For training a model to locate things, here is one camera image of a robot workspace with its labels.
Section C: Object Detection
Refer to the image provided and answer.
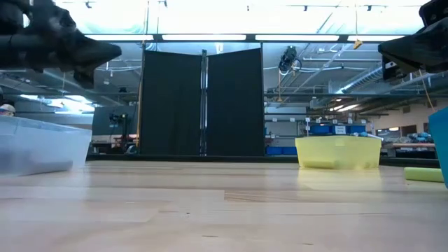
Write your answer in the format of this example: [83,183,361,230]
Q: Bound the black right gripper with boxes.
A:
[377,20,448,82]

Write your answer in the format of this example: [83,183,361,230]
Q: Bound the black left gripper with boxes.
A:
[0,0,123,89]

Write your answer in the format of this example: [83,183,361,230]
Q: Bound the black partition panel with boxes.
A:
[206,48,265,157]
[139,50,204,157]

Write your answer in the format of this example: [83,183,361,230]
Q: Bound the person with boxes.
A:
[0,103,17,118]

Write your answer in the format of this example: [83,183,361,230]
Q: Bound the blue plastic bin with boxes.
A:
[428,106,448,189]

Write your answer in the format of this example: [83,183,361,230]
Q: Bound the clear plastic bin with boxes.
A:
[0,114,92,176]

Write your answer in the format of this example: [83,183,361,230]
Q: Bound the blue storage bins row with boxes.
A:
[309,124,368,136]

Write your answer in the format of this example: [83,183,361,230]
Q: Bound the yellow plastic bin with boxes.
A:
[294,135,383,170]

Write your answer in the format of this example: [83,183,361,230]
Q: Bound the green foam block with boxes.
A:
[404,167,445,183]

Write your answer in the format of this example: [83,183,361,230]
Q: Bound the metal partition pole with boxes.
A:
[199,48,209,157]

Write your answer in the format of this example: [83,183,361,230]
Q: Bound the blue floor crates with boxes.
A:
[265,146,298,156]

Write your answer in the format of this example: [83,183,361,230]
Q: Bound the silver ventilation duct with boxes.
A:
[328,64,386,95]

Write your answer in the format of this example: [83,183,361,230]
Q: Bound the yellow hanging cord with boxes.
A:
[419,71,437,113]

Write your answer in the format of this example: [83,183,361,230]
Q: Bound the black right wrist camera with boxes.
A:
[418,0,448,27]

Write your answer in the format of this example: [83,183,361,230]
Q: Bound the hanging black cable reel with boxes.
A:
[279,45,302,73]

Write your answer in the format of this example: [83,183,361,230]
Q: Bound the black table frame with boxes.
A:
[85,153,440,168]

